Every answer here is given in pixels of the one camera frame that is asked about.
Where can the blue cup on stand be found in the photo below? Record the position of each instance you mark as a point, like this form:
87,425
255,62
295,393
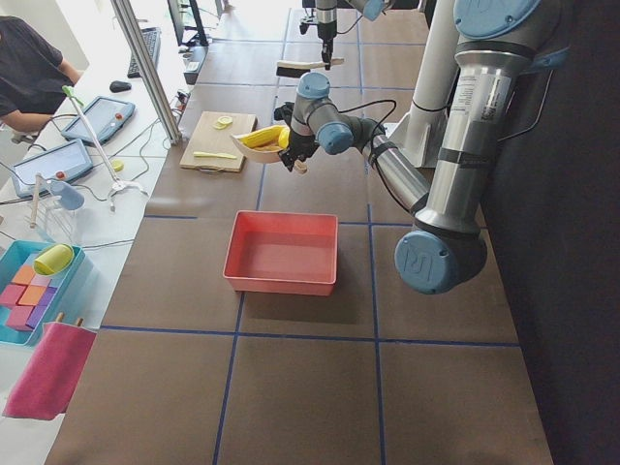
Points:
67,195

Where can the white stand with green tip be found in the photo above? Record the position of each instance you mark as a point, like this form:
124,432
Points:
118,185

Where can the beige plastic dustpan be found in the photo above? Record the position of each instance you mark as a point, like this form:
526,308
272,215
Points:
255,155

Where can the person in black shirt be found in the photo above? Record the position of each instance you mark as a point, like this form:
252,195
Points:
33,74

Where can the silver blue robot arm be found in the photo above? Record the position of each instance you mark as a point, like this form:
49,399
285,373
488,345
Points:
499,41
323,14

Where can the coloured blocks in tray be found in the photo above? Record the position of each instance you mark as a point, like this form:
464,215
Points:
27,298

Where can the black computer mouse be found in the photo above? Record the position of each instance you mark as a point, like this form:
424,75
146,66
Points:
118,86

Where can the yellow lemon slice on board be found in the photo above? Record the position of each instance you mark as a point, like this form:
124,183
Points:
223,122

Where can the yellow toy knife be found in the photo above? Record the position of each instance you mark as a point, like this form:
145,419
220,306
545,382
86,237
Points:
218,155

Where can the aluminium frame post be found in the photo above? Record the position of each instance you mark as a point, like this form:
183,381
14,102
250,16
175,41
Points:
125,15

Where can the near teach pendant tablet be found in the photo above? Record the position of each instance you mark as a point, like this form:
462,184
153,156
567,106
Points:
65,162

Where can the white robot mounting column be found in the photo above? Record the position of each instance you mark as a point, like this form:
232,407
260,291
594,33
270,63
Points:
420,131

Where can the yellow toy corn cob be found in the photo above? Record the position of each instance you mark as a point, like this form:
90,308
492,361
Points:
272,134

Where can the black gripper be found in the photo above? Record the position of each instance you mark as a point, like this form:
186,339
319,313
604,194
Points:
327,35
300,143

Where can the wooden cutting board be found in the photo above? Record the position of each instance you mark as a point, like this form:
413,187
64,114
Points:
208,139

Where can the pink cloth on rack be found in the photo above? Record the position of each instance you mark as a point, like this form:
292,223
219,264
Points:
48,382

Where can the yellow cup in tray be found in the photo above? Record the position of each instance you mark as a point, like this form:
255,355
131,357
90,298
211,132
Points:
53,259

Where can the small yellow toy ginger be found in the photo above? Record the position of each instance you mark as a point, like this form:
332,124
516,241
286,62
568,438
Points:
272,147

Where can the pink plastic bin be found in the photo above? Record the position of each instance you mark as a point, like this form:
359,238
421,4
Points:
283,253

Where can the far teach pendant tablet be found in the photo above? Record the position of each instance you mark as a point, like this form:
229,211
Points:
107,116

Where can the light blue storage tray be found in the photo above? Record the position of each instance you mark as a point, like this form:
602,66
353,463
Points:
69,283

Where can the yellow lemon slice on desk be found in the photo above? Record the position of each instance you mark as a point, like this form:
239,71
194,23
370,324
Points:
117,165

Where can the teach pendant tablet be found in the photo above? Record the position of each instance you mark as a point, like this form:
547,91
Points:
65,162
107,116

